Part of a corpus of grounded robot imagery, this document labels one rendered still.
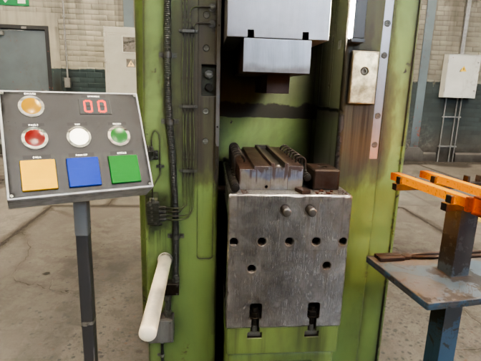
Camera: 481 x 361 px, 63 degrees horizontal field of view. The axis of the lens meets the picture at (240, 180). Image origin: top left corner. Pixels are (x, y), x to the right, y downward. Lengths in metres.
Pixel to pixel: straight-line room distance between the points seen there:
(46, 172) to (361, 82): 0.99
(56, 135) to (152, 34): 0.47
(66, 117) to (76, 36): 6.36
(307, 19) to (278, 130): 0.60
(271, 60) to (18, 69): 6.78
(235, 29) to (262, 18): 0.08
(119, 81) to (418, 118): 5.32
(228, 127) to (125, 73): 4.98
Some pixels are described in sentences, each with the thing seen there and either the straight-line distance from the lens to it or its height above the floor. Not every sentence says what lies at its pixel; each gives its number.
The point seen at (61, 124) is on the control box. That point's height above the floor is 1.12.
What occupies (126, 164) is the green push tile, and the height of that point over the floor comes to 1.02.
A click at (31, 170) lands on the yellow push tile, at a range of 1.04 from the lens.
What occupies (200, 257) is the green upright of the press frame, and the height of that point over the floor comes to 0.62.
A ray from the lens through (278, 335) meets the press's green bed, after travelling 1.40.
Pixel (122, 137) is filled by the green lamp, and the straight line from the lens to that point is 1.10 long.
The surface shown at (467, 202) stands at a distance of 1.08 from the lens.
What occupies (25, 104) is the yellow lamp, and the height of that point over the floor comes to 1.17.
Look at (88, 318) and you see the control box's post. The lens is 1.33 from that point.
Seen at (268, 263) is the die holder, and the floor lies 0.69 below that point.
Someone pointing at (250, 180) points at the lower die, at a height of 0.94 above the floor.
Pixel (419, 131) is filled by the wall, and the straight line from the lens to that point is 8.15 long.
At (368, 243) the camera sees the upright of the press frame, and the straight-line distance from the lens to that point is 1.56.
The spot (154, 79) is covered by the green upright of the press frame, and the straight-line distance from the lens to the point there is 1.34.
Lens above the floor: 1.22
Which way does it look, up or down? 13 degrees down
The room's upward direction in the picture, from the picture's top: 2 degrees clockwise
